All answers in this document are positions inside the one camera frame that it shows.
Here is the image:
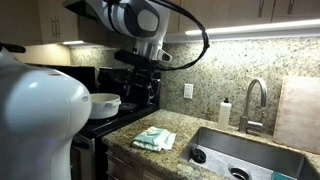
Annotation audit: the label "curved steel faucet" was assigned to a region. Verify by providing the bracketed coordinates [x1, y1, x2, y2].
[238, 77, 269, 135]

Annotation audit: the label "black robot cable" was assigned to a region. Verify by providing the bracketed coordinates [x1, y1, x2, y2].
[146, 0, 211, 72]

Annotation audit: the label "black sink drain stopper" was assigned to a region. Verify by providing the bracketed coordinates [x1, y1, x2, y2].
[190, 148, 208, 164]

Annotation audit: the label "wooden cutting board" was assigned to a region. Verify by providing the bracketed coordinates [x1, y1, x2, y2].
[272, 76, 320, 155]

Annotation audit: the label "stainless steel sink basin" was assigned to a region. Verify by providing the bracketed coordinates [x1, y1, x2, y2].
[179, 126, 320, 180]

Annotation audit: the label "white soap dispenser bottle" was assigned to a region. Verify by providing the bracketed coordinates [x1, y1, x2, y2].
[217, 97, 232, 131]

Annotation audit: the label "wooden upper cabinet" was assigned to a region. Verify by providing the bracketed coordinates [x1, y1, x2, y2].
[0, 0, 80, 47]
[165, 0, 320, 35]

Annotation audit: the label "green sponge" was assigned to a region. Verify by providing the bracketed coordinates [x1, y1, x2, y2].
[270, 171, 296, 180]

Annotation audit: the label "black kitchen stove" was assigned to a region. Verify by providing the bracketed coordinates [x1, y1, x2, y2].
[29, 64, 162, 180]

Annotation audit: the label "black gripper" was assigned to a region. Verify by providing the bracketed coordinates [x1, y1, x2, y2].
[132, 66, 162, 106]

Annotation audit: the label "white wall outlet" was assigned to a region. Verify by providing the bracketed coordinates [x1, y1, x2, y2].
[183, 83, 194, 100]

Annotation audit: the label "range hood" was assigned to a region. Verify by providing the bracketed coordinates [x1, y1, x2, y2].
[62, 0, 136, 51]

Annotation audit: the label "wooden lower cabinets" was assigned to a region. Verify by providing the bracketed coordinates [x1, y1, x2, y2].
[104, 144, 168, 180]

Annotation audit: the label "folded green white towel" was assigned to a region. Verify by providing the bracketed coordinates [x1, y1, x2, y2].
[131, 126, 177, 153]

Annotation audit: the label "under-cabinet light strip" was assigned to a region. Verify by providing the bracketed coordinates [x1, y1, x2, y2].
[184, 18, 320, 37]

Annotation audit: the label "white cooking pot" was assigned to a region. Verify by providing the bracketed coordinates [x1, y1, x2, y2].
[88, 92, 122, 120]

